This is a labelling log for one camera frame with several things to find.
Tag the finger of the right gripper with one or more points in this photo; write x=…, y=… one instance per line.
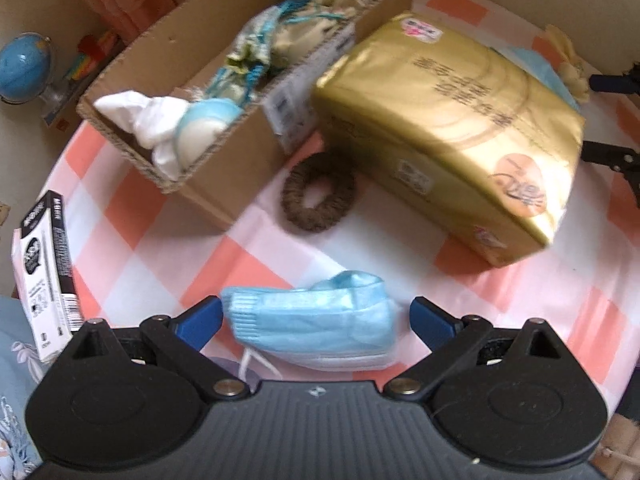
x=626, y=83
x=624, y=161

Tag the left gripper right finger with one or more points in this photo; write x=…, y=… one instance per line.
x=454, y=344

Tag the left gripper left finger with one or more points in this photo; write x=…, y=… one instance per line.
x=177, y=343

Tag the cream yellow cloth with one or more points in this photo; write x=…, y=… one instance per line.
x=571, y=68

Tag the white cloth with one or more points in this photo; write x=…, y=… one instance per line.
x=152, y=121

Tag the patterned drawstring pouch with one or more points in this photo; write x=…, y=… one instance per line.
x=248, y=62

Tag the red white checkered tablecloth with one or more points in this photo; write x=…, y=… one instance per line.
x=136, y=251

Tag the gold tissue paper pack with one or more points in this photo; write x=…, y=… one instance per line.
x=458, y=131

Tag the black white toothpaste box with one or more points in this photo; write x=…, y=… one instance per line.
x=44, y=277

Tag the colourful folded papers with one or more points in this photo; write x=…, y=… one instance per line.
x=91, y=51

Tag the blue desk globe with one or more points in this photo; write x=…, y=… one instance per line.
x=26, y=67

